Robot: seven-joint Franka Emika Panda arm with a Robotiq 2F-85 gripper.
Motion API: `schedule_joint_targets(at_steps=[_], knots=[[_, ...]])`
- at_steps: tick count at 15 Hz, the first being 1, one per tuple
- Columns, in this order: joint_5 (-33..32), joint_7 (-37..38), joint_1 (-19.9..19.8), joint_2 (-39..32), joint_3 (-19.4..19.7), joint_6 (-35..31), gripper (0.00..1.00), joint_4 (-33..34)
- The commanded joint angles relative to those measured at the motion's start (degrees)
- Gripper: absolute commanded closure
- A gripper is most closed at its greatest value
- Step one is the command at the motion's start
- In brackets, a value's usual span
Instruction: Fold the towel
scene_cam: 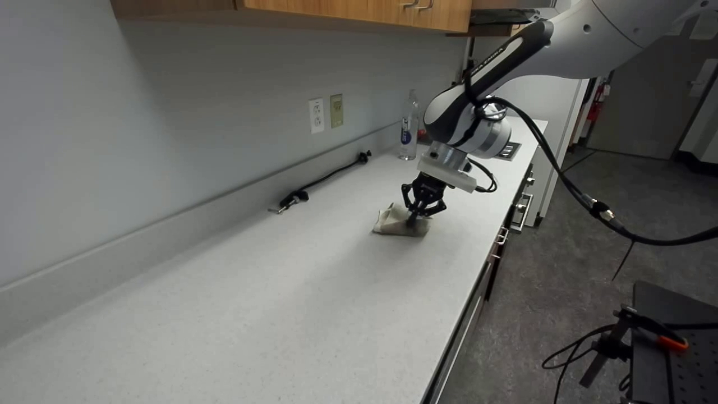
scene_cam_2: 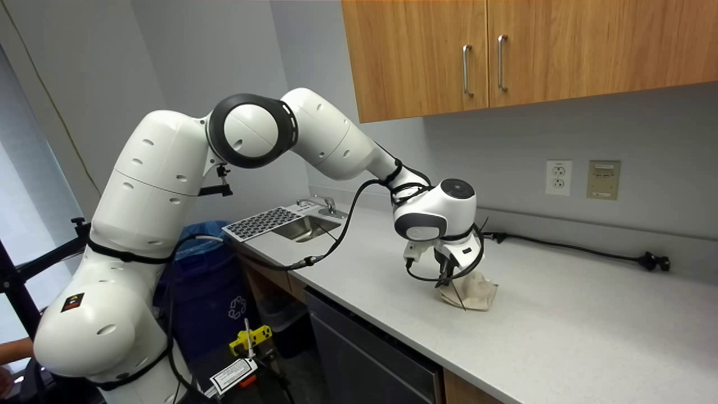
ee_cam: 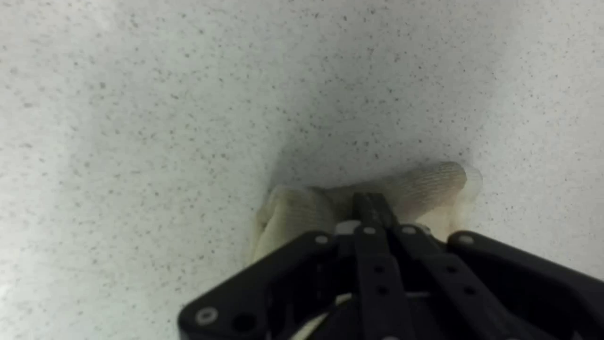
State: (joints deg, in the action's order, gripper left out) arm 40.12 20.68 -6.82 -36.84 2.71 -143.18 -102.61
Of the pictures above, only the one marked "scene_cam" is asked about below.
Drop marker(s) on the beige wall plate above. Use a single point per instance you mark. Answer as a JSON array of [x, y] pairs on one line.
[[336, 111]]

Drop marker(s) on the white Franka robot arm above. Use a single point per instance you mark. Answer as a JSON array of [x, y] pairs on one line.
[[596, 30]]

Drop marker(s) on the black breadboard table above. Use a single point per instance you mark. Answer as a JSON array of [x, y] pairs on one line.
[[675, 350]]

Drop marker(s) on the red wall-mounted device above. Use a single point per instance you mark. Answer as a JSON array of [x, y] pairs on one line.
[[599, 104]]

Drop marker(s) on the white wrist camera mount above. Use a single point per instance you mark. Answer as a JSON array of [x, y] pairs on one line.
[[448, 171]]

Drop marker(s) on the white wall outlet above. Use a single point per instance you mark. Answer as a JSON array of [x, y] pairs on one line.
[[317, 114]]

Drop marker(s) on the cream stained towel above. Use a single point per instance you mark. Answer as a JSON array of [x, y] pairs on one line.
[[396, 222]]

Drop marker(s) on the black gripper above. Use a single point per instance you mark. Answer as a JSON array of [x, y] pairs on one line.
[[426, 189]]

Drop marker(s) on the wooden wall cabinet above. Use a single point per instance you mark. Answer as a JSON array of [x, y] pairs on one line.
[[314, 10]]

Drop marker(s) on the clear water bottle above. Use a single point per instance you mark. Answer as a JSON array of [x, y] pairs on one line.
[[406, 131]]

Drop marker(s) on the dark wall shelf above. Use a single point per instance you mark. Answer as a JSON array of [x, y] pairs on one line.
[[497, 20]]

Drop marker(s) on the white cabinet panel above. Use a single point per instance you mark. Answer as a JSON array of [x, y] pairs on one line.
[[562, 134]]

